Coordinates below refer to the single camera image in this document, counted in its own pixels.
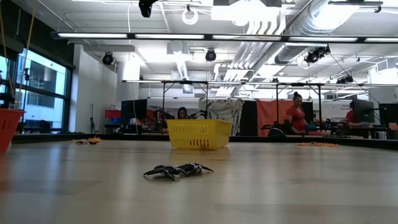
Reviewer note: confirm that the black plastic spider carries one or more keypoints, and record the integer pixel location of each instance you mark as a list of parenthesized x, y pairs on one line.
[(81, 142), (194, 168), (168, 169)]

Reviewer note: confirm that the orange plastic decoration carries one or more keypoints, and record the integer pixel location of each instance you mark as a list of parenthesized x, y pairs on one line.
[(94, 140), (328, 145), (308, 144)]

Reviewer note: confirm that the long light bar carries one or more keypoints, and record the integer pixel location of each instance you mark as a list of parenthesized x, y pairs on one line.
[(93, 35)]

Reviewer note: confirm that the black ceiling spotlight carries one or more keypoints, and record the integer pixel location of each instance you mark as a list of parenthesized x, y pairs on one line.
[(345, 80), (211, 55), (315, 56), (107, 59)]

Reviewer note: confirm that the black monitor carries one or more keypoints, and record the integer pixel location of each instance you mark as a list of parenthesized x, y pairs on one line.
[(363, 110), (388, 113), (133, 109)]

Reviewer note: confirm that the person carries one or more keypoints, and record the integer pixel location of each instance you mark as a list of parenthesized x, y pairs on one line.
[(182, 113), (351, 118), (297, 118)]

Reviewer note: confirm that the red bin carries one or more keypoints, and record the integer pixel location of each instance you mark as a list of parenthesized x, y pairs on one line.
[(112, 114)]

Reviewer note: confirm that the white ceiling pipe bundle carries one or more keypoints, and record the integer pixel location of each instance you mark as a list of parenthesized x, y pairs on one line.
[(258, 46)]

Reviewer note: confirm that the large window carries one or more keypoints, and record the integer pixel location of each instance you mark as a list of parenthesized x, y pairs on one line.
[(46, 77)]

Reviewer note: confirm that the white patterned cloth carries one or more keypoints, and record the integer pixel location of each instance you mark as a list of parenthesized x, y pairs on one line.
[(224, 109)]

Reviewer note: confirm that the black tripod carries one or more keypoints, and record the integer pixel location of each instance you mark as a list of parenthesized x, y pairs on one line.
[(92, 124)]

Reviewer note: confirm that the yellow plastic basket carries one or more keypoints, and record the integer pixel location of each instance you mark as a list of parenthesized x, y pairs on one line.
[(199, 133)]

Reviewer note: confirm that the black panel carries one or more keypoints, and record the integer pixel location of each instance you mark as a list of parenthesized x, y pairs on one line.
[(249, 118)]

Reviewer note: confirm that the orange curtain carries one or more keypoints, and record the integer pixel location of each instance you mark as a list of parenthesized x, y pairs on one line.
[(270, 112)]

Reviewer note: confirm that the black chair back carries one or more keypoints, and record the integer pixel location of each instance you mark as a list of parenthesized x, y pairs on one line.
[(276, 133)]

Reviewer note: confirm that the red plastic basket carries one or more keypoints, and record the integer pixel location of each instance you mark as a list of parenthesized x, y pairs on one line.
[(9, 130)]

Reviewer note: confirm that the white sign board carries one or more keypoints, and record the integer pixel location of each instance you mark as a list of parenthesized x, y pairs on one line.
[(337, 109)]

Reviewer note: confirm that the black desk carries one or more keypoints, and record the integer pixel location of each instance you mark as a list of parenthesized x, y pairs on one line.
[(367, 130)]

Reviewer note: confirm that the black background rig frame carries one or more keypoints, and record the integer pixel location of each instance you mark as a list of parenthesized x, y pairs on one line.
[(319, 102), (163, 93)]

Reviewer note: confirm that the black aluminium rig frame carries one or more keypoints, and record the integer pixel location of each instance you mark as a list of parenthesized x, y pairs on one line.
[(248, 139)]

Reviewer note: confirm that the silver air duct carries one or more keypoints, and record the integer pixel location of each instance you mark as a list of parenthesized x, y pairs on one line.
[(314, 25)]

